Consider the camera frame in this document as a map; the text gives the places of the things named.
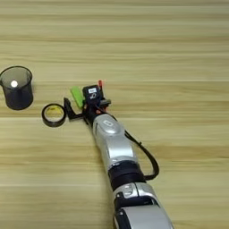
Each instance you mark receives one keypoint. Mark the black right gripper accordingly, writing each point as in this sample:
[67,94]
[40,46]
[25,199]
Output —
[91,111]

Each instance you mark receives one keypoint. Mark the green rectangular block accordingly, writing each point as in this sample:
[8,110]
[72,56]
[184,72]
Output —
[76,94]

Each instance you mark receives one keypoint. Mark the red and black marker pen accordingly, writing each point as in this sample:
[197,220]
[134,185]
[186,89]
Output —
[100,83]

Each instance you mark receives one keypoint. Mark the black tape roll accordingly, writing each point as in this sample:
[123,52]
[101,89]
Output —
[45,119]

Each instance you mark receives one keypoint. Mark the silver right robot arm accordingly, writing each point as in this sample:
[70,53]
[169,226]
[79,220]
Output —
[114,143]

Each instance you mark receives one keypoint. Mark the black box with white label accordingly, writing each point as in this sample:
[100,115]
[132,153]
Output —
[91,94]

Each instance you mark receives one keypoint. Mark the black mesh pen cup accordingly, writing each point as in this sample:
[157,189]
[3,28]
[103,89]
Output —
[18,98]

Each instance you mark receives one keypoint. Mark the small white ball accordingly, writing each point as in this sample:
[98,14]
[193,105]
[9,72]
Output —
[14,83]

